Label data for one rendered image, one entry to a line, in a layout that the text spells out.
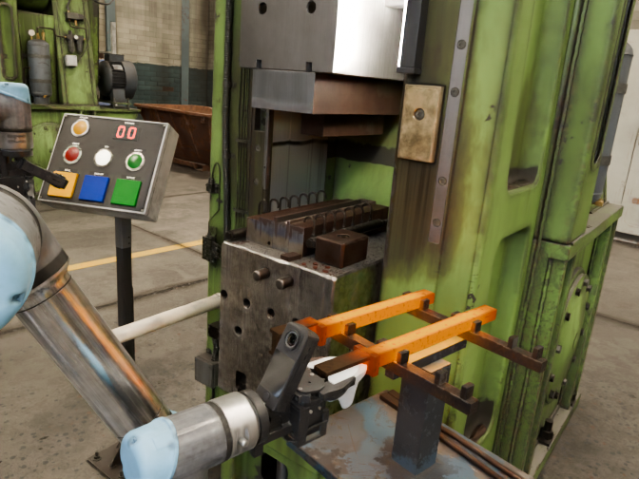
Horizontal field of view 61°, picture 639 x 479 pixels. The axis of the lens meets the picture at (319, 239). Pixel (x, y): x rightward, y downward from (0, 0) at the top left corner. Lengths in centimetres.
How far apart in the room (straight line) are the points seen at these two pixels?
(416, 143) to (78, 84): 527
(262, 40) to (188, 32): 966
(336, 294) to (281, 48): 60
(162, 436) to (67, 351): 16
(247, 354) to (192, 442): 86
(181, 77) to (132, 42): 112
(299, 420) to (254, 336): 74
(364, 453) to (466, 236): 54
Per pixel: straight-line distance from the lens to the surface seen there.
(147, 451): 65
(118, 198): 161
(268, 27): 140
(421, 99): 129
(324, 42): 129
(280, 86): 137
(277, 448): 158
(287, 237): 139
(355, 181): 182
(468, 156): 127
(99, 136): 172
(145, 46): 1054
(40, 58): 609
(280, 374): 73
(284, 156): 165
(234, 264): 145
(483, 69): 126
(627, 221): 641
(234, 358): 156
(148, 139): 165
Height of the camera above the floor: 134
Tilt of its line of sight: 16 degrees down
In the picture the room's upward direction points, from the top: 5 degrees clockwise
